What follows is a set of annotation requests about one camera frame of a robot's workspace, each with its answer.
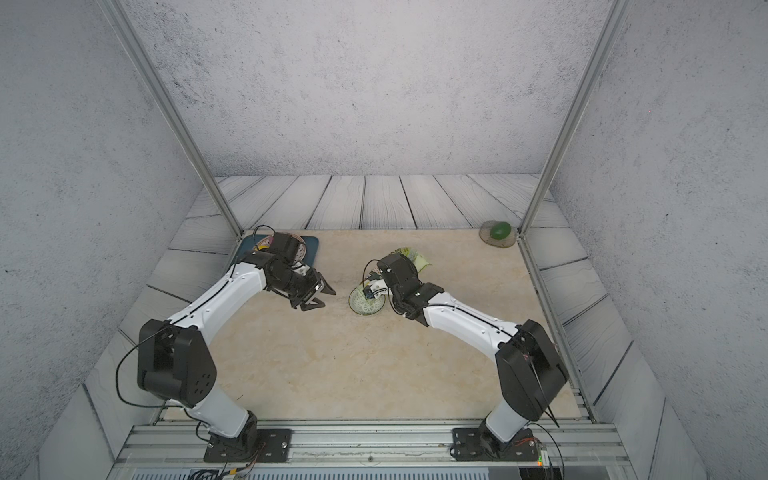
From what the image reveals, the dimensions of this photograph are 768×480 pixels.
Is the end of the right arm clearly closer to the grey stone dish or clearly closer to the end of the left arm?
the end of the left arm

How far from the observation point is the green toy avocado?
1.18 metres

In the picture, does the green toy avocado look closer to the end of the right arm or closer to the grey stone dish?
the grey stone dish

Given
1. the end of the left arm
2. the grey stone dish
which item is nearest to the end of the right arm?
the end of the left arm

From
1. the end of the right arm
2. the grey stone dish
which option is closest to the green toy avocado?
the grey stone dish

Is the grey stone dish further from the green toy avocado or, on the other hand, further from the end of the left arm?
the end of the left arm

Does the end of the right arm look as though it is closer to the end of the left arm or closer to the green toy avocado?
the end of the left arm
